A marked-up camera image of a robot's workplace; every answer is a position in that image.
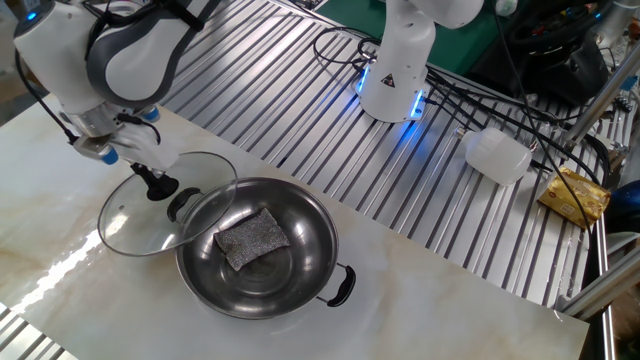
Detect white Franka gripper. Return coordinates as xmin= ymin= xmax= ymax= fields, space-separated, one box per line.
xmin=107 ymin=122 xmax=180 ymax=190

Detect glass lid with black knob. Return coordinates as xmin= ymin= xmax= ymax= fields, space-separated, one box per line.
xmin=97 ymin=151 xmax=239 ymax=259

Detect grey metallic scouring sponge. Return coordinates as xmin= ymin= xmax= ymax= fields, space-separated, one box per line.
xmin=213 ymin=207 xmax=292 ymax=273

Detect marble pattern mat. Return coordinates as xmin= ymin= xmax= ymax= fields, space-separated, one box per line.
xmin=0 ymin=94 xmax=591 ymax=360

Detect large white LED bulb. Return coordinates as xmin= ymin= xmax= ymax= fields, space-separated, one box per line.
xmin=453 ymin=126 xmax=534 ymax=187

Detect golden foil packet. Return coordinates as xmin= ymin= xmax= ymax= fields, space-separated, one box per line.
xmin=537 ymin=166 xmax=612 ymax=230

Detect black racing wheel controller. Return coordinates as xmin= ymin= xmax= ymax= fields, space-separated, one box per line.
xmin=467 ymin=4 xmax=611 ymax=107

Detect dark blue round object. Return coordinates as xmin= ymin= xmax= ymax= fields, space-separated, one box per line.
xmin=605 ymin=178 xmax=640 ymax=235

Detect silver wrist camera blue cap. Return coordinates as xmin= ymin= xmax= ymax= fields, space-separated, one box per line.
xmin=72 ymin=134 xmax=121 ymax=167

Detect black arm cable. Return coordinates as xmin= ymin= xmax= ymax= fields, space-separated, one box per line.
xmin=13 ymin=0 xmax=221 ymax=146

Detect stainless steel pot black handles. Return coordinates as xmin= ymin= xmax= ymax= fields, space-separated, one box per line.
xmin=167 ymin=175 xmax=358 ymax=321

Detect black base cable bundle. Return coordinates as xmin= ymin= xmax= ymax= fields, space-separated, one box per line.
xmin=424 ymin=67 xmax=609 ymax=186

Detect slanted aluminium frame bar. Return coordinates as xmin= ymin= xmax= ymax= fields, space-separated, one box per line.
xmin=559 ymin=42 xmax=640 ymax=151

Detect aluminium frame rail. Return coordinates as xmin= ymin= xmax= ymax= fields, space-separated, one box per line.
xmin=554 ymin=249 xmax=640 ymax=321

